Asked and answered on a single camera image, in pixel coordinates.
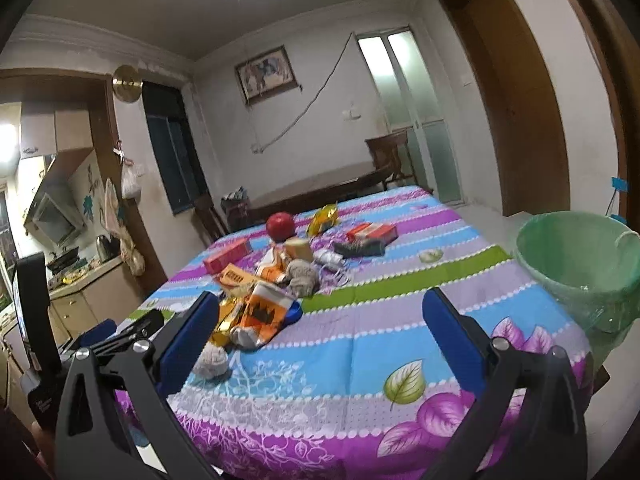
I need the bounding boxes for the blue bottle cap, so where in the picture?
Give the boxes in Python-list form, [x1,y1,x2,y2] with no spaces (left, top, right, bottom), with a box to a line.
[283,301,303,325]

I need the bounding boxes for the green trash bin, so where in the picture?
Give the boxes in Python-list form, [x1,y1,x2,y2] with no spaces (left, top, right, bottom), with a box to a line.
[514,211,639,364]

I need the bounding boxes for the gold round wall clock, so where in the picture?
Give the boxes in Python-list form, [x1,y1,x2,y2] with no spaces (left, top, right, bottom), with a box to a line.
[112,65,143,103]

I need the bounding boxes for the dark window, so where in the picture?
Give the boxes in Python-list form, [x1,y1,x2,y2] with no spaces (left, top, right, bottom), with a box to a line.
[142,81,208,214]

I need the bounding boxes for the pink box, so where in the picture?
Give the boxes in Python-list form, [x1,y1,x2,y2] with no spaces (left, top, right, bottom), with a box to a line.
[203,238,252,275]

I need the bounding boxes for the wooden chair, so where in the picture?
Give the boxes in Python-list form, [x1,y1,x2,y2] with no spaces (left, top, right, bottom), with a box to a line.
[366,128,418,190]

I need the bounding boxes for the yellow snack wrapper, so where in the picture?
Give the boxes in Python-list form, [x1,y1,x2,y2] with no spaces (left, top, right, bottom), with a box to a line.
[306,203,338,237]

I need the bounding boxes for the floral striped tablecloth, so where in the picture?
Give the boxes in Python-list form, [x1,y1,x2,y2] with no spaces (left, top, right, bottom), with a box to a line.
[115,184,595,480]

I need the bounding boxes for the blue tape pieces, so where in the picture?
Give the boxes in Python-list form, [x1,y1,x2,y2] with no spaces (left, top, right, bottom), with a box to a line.
[606,177,628,224]

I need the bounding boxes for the dark green cloth bundle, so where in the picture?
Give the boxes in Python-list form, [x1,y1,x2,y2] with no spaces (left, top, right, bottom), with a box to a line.
[332,238,386,259]

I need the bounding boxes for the white hanging plastic bag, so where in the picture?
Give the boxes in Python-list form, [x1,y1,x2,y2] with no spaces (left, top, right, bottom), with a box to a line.
[122,157,142,200]

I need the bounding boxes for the range hood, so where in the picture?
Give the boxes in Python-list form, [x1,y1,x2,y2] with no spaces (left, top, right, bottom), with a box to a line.
[24,181,86,248]

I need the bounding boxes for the brown wooden door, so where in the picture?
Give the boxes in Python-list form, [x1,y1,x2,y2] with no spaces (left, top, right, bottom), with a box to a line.
[439,0,570,216]

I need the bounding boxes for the beige sponge block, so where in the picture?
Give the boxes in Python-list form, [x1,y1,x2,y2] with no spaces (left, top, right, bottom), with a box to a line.
[283,236,314,262]

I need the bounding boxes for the grey knitted cloth ball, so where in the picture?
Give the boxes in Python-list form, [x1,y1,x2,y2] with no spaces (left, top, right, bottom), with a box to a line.
[286,259,320,298]

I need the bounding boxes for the dark wooden table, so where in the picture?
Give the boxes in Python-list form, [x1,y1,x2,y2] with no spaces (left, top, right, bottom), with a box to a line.
[250,162,393,222]

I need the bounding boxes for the frosted glass door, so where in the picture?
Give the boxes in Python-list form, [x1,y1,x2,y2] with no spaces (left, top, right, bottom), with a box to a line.
[357,27,463,204]

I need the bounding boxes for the orange medicine box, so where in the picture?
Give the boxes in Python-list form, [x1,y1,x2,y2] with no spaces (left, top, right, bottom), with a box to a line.
[216,263,260,290]

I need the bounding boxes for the red apple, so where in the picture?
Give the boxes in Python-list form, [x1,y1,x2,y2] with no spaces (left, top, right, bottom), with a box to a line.
[266,212,296,243]

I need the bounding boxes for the torn orange paper cup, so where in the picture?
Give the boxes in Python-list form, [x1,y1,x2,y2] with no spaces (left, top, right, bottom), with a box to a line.
[256,246,291,286]

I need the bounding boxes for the gold foil wrapper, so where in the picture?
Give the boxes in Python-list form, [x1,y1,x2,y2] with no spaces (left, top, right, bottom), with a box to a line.
[209,297,246,348]

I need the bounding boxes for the red cigarette box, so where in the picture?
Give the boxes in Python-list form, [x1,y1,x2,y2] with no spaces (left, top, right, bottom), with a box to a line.
[346,222,398,245]

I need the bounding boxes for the white string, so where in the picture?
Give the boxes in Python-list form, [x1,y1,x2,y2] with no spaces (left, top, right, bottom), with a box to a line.
[324,263,356,288]

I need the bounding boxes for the framed wall picture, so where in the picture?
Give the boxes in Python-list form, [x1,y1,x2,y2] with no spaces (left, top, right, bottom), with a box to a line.
[234,46,299,106]

